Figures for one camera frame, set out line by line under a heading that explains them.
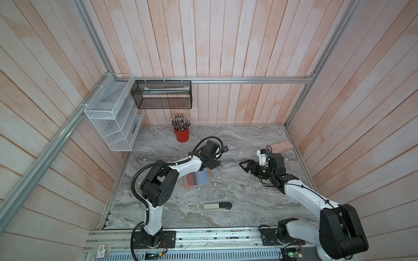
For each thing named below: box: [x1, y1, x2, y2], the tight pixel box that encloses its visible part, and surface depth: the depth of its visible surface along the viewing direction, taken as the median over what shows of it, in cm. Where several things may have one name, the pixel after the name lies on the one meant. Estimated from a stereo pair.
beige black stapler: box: [203, 202, 233, 212], surface depth 83 cm
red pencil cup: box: [173, 127, 190, 143], surface depth 114 cm
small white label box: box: [95, 244, 112, 259], surface depth 70 cm
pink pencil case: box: [266, 139, 294, 153], surface depth 110 cm
